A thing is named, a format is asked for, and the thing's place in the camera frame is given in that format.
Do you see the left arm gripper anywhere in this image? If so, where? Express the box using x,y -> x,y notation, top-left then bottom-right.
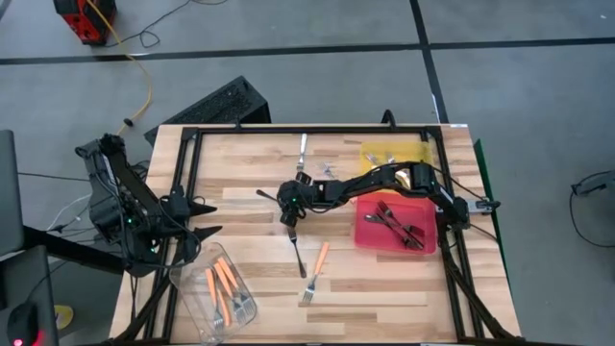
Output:
160,187 -> 224,264

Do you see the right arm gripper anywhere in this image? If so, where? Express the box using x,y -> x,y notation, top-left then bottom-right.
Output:
277,171 -> 329,227

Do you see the clear plastic bin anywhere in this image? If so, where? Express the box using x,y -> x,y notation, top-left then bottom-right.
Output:
168,241 -> 259,346

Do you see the red translucent plastic bin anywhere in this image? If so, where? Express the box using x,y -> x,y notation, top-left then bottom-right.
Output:
354,191 -> 438,256

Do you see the yellow translucent plastic bin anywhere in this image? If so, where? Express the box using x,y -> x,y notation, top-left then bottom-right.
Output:
359,140 -> 436,193

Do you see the black floor beam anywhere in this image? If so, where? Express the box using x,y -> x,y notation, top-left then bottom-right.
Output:
21,224 -> 129,276

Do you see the yellow round sticker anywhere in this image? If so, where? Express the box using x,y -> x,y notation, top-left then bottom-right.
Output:
53,304 -> 75,332

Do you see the dark grey desk pad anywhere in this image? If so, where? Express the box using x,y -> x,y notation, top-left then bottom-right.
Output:
0,243 -> 61,346

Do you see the grey flat panel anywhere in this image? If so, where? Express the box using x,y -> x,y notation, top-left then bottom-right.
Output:
0,128 -> 25,259

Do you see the black computer mouse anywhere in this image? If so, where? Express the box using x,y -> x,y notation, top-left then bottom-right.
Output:
6,301 -> 40,346

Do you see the red and black equipment case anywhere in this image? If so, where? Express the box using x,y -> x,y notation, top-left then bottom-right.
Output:
52,0 -> 118,47

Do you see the grey floor device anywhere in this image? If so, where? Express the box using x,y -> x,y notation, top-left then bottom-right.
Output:
571,170 -> 615,198

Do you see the black aluminium table frame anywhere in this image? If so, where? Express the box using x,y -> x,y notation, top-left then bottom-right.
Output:
110,122 -> 523,346

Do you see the thin black floor cable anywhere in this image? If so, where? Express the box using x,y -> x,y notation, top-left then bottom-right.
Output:
102,0 -> 231,50

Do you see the yellow cable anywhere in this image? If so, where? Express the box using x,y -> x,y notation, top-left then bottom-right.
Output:
85,0 -> 154,138

